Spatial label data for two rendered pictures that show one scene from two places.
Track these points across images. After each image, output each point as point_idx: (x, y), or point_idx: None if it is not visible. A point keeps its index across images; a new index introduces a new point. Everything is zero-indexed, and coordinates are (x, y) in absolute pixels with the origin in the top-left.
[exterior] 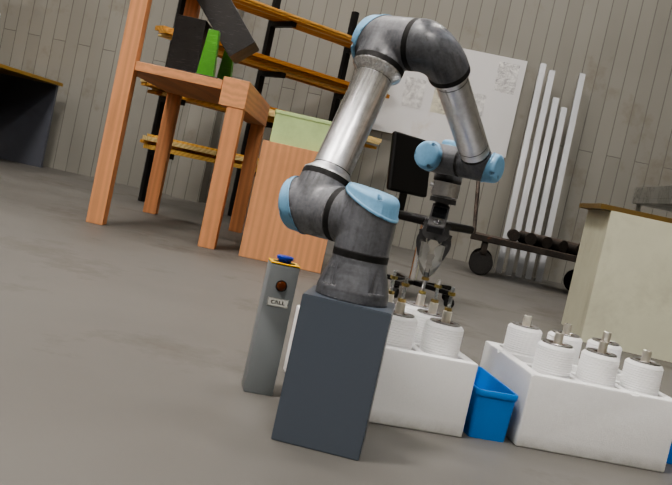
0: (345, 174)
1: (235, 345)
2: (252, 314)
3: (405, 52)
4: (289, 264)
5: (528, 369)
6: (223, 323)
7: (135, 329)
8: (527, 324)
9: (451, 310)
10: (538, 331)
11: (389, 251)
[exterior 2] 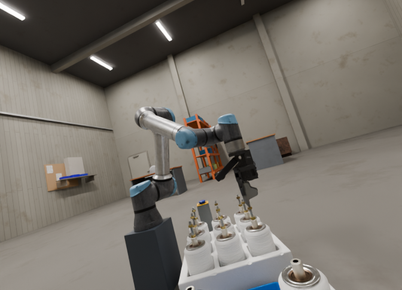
0: (154, 176)
1: (291, 234)
2: (398, 211)
3: None
4: (198, 204)
5: None
6: (336, 218)
7: (270, 220)
8: (294, 273)
9: (191, 237)
10: (289, 289)
11: (135, 208)
